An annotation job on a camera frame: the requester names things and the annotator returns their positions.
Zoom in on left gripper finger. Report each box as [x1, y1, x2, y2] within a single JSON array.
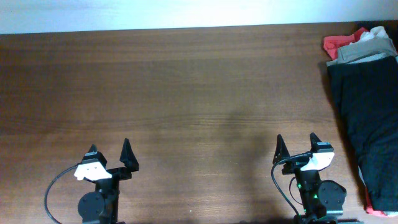
[[81, 144, 107, 167], [119, 138, 139, 172]]

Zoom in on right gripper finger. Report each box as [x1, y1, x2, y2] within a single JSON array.
[[310, 133, 330, 152], [272, 134, 290, 164]]

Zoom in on black shorts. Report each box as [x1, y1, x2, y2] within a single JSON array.
[[327, 57, 397, 212]]

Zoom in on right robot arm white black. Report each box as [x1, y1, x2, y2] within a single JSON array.
[[271, 133, 347, 224]]

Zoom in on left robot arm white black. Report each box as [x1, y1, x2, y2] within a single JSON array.
[[74, 139, 139, 224]]

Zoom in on khaki grey shorts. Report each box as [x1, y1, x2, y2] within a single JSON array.
[[326, 38, 397, 67]]

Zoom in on red garment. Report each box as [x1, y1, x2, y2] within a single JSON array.
[[323, 27, 369, 60]]

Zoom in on white garment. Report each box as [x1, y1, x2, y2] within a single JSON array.
[[358, 26, 389, 42]]

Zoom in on right black cable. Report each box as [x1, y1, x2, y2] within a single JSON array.
[[271, 152, 313, 218]]

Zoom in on black cable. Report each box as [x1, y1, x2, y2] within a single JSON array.
[[44, 164, 79, 224], [271, 152, 313, 218]]

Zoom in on left black cable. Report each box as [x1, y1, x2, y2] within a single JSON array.
[[44, 164, 79, 224]]

